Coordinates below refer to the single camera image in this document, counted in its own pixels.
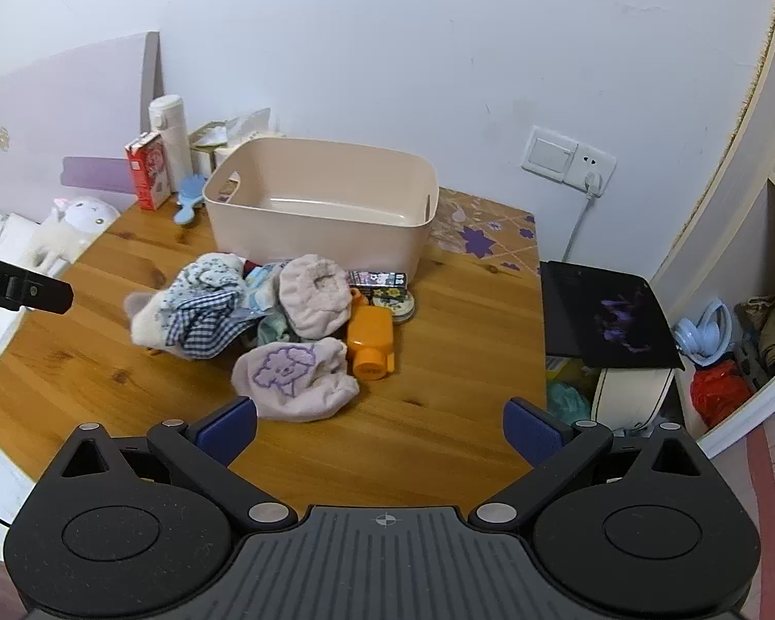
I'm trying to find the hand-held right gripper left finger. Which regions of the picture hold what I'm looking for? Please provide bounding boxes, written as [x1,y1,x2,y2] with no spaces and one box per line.
[45,397,298,534]

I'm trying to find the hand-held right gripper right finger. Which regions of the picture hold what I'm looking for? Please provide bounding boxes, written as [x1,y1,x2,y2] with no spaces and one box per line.
[468,398,718,534]

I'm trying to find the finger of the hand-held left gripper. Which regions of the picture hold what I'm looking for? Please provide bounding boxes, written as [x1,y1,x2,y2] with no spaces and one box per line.
[10,273,75,315]

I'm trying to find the lavender sock with dog print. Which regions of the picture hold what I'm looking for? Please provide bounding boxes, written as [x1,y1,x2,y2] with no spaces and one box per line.
[231,336,361,423]

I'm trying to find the green striped sock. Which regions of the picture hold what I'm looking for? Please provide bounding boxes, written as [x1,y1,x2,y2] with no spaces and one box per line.
[257,313,298,346]

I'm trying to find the small blue patterned box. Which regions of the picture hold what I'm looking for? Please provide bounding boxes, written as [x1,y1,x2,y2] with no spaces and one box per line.
[242,265,282,317]

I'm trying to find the orange bottle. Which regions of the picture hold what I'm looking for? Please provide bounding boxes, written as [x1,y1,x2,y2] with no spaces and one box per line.
[347,305,399,381]

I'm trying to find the beige plastic storage bin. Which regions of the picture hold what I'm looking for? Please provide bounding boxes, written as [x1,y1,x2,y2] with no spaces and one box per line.
[202,137,441,285]

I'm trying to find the long cartoon printed box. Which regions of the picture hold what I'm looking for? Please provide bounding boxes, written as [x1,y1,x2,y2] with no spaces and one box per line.
[347,269,408,289]

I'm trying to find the white bedding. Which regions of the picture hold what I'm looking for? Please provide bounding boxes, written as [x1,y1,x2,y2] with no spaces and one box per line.
[0,207,79,382]

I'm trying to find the white plush cat toy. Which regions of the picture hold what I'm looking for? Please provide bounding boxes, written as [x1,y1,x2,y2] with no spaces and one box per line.
[35,197,120,272]

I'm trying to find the white round bin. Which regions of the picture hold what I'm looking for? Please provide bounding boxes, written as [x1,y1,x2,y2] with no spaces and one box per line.
[591,367,676,433]

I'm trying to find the wooden desk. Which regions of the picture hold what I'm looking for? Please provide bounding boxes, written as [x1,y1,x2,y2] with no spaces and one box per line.
[0,187,549,518]

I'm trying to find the red carton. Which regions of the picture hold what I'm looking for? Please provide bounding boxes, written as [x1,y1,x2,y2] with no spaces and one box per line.
[125,130,170,211]

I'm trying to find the blue hairbrush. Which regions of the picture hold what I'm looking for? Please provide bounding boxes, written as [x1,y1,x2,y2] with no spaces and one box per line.
[173,173,209,226]

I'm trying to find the pink headboard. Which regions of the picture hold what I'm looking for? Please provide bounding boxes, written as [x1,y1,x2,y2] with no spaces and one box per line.
[0,31,162,221]

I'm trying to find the round floral tin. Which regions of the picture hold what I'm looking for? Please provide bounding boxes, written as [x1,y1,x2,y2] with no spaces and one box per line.
[369,287,415,324]

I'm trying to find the red plastic bag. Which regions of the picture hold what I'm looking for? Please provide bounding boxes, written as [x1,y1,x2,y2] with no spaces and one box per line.
[690,362,753,428]

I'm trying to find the purple floral table mat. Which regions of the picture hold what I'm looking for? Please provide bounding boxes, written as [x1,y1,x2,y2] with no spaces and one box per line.
[426,187,542,275]

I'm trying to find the white thermos bottle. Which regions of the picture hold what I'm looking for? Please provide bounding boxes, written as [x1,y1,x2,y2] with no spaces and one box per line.
[148,95,195,195]

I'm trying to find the light blue headphones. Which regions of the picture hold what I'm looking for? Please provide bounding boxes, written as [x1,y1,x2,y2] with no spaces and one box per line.
[673,297,734,369]

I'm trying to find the tissue box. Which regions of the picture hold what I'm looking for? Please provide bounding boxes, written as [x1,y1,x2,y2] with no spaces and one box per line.
[189,122,230,172]

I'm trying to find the olive clothing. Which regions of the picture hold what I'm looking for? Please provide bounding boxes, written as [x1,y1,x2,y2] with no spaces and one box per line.
[735,293,775,389]

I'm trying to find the white curved shelf unit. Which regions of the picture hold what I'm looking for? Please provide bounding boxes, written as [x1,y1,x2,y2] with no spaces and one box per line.
[646,0,775,459]

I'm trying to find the white power cable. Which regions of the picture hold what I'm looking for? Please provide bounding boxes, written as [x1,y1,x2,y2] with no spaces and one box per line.
[559,169,608,266]

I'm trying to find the white wall socket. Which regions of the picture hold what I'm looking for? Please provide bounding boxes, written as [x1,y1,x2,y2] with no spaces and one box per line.
[563,145,617,198]

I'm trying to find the white wall switch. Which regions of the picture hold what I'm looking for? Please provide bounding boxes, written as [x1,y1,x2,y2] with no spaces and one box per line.
[522,125,582,182]

